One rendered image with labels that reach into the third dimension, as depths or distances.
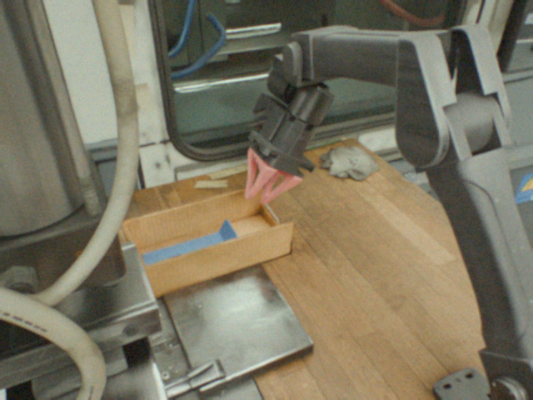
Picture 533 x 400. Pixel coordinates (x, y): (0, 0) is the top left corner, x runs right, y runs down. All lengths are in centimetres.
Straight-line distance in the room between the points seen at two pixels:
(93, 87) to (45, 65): 71
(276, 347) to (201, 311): 12
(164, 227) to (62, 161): 54
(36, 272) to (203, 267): 45
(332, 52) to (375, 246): 36
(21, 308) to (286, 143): 52
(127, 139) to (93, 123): 76
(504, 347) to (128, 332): 36
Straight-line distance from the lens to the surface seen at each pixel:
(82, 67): 94
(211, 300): 70
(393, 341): 70
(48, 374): 38
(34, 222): 29
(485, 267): 52
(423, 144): 49
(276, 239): 75
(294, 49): 67
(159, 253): 80
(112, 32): 21
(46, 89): 26
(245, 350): 64
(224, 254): 72
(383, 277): 78
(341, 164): 100
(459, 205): 51
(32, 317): 26
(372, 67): 57
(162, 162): 100
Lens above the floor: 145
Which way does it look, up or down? 38 degrees down
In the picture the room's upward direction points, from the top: straight up
